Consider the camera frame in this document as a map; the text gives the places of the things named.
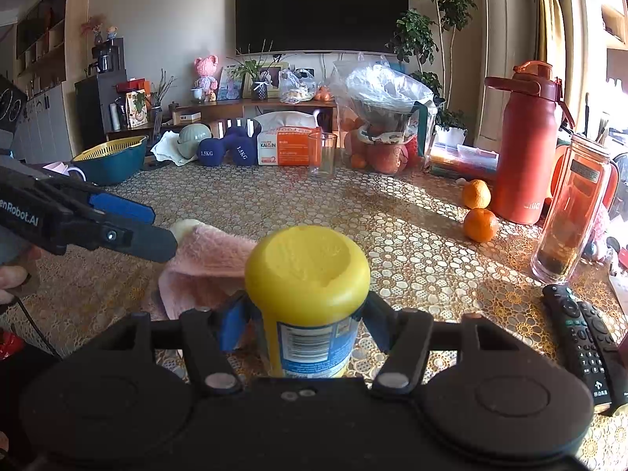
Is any small potted plant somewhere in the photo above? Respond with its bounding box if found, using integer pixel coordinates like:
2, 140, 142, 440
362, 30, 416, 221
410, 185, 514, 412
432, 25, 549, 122
230, 40, 276, 102

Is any pale green bowl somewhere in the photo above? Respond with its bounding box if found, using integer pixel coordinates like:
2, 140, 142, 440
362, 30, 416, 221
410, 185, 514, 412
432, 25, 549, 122
176, 124, 213, 158

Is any tall green houseplant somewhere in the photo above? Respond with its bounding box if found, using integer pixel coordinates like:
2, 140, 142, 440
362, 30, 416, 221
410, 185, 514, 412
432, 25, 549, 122
389, 0, 478, 149

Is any wall shelf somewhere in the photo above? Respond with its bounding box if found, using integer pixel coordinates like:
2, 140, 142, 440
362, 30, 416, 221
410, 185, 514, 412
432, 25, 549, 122
14, 0, 70, 85

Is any white mug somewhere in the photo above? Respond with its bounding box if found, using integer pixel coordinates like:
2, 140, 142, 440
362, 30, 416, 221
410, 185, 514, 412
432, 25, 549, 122
46, 161, 88, 183

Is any person's left hand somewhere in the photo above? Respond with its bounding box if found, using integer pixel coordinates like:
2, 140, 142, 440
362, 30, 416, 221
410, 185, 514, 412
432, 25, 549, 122
0, 246, 41, 305

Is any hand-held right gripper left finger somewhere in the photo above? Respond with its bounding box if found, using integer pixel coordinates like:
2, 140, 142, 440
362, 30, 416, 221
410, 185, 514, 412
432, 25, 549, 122
128, 299, 248, 396

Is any blue dumbbell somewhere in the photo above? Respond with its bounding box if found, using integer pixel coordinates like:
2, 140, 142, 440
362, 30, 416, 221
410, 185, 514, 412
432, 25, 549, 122
197, 136, 229, 168
223, 124, 262, 167

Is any photo frame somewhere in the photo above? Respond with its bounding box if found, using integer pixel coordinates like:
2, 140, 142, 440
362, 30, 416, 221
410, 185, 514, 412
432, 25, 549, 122
243, 61, 290, 99

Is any black television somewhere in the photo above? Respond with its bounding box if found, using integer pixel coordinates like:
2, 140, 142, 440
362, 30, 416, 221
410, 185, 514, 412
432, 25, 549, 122
234, 0, 411, 56

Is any black cable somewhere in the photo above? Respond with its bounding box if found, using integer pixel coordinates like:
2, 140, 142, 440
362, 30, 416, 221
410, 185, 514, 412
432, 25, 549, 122
14, 293, 66, 360

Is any yellow curtain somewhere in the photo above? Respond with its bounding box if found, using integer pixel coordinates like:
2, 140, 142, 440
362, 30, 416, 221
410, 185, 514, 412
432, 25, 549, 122
521, 0, 568, 105

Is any orange white tissue box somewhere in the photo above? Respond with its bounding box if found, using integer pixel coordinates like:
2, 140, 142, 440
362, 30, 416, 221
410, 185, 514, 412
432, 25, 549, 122
256, 111, 325, 167

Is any pink bear figure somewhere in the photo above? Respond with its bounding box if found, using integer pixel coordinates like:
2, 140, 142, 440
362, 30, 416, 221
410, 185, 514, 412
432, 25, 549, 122
192, 56, 219, 103

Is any clear bag of food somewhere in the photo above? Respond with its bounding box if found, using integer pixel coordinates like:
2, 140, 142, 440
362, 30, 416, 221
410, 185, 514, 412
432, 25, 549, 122
278, 67, 318, 105

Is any red water bottle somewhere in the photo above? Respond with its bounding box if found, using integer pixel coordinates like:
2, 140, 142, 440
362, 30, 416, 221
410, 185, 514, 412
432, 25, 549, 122
484, 61, 576, 226

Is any printed snack bag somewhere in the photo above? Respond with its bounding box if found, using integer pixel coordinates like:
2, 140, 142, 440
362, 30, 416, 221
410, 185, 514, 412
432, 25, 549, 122
126, 89, 149, 129

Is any yellow lid bottle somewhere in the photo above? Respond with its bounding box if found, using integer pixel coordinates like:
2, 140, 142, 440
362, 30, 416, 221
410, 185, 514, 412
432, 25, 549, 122
244, 226, 372, 380

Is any yellow teal colander basket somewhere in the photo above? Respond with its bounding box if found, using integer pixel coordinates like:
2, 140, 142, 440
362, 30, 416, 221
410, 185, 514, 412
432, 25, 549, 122
71, 135, 149, 186

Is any wooden television console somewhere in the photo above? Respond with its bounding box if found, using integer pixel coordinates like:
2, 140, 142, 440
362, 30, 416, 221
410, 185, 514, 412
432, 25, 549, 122
105, 97, 340, 142

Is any black remote control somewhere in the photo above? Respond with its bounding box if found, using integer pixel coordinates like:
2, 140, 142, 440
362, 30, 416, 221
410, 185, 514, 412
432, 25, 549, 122
541, 283, 612, 414
577, 300, 628, 417

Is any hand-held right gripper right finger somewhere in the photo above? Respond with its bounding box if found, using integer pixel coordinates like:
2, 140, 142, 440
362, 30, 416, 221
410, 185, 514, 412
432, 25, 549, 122
362, 292, 498, 396

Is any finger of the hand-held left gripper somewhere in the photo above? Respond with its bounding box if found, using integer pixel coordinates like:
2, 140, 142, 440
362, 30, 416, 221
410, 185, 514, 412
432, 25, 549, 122
86, 190, 157, 225
61, 208, 179, 263

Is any white cloth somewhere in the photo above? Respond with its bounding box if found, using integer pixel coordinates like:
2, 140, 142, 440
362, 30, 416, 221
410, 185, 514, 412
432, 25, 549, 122
150, 130, 198, 167

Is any orange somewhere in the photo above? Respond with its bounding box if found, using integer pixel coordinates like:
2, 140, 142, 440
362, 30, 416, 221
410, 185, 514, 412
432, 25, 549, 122
463, 208, 500, 243
462, 179, 492, 210

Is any plastic bag of fruit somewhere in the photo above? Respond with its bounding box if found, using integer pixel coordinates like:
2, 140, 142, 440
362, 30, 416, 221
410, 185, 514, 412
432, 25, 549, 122
332, 58, 441, 176

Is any black coffee machine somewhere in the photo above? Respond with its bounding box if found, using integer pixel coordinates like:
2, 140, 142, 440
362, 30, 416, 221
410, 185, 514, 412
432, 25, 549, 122
90, 38, 124, 75

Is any pink towel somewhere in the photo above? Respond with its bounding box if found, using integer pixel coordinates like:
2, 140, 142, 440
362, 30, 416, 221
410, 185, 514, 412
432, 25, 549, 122
156, 220, 259, 323

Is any black cabinet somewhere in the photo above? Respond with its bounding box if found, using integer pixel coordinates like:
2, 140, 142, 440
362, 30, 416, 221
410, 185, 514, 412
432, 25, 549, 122
74, 71, 129, 151

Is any clear glass tea bottle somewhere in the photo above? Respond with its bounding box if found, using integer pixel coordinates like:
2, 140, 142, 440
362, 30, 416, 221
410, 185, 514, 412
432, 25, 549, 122
531, 133, 620, 285

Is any standing air conditioner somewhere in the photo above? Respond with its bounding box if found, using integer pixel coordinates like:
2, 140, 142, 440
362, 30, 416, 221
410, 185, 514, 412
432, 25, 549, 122
478, 0, 541, 154

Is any clear drinking glass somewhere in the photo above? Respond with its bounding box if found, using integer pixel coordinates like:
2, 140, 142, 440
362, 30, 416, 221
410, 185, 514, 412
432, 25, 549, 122
307, 132, 339, 179

